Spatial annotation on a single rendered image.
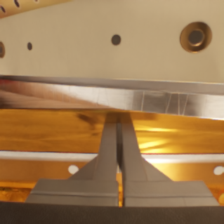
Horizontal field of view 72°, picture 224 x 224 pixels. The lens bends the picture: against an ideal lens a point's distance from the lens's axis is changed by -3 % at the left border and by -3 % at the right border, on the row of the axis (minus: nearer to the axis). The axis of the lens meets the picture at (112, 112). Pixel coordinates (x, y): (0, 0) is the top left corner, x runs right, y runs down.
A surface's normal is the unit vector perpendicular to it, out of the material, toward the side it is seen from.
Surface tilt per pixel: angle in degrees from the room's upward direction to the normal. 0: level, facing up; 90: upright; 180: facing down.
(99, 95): 90
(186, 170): 90
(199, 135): 90
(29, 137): 90
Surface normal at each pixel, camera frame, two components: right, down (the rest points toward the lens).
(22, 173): -0.03, 0.29
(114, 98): -0.41, 0.27
